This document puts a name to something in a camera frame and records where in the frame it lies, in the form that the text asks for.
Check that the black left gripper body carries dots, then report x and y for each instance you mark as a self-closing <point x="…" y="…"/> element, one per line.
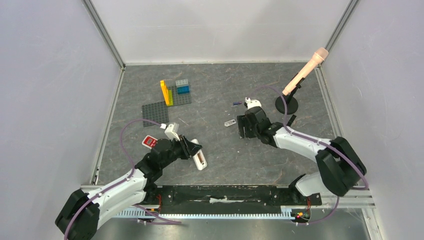
<point x="185" y="152"/>

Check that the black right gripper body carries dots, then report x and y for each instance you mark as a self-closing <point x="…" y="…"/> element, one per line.
<point x="249" y="120"/>

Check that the white remote with slot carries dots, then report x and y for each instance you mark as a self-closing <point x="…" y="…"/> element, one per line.
<point x="198" y="157"/>

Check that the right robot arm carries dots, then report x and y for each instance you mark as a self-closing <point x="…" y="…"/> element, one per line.
<point x="339" y="166"/>

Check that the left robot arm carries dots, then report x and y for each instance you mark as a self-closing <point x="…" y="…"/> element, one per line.
<point x="85" y="212"/>

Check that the red white small device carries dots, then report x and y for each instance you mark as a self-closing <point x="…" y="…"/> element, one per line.
<point x="149" y="141"/>

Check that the small black block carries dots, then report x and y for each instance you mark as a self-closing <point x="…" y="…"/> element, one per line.
<point x="291" y="120"/>

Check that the dark grey brick baseplate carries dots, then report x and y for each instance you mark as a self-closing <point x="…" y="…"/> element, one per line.
<point x="156" y="112"/>

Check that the black microphone stand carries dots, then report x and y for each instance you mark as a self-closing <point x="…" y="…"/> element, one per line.
<point x="291" y="102"/>

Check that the green brick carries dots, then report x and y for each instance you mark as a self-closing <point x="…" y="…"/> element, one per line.
<point x="170" y="98"/>

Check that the grey baseplate with bricks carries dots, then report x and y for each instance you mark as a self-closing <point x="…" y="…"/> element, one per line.
<point x="180" y="99"/>

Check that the blue brick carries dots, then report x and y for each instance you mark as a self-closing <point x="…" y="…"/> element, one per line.
<point x="181" y="90"/>

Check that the yellow brick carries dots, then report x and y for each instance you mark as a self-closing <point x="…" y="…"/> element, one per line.
<point x="165" y="92"/>

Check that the grey brick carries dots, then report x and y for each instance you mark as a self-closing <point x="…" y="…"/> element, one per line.
<point x="181" y="83"/>

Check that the pink toy microphone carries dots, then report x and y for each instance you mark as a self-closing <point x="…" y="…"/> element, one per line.
<point x="317" y="58"/>

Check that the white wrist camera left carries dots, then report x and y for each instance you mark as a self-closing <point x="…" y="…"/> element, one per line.
<point x="171" y="130"/>

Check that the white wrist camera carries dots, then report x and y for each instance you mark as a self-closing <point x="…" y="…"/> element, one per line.
<point x="250" y="103"/>
<point x="171" y="130"/>

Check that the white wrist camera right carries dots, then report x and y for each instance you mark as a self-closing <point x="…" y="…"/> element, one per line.
<point x="250" y="103"/>

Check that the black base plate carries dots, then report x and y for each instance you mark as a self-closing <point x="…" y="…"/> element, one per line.
<point x="227" y="199"/>

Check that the white cable duct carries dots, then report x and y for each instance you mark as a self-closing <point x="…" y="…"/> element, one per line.
<point x="133" y="212"/>

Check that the aluminium frame rail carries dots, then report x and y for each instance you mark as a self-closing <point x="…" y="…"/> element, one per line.
<point x="101" y="27"/>

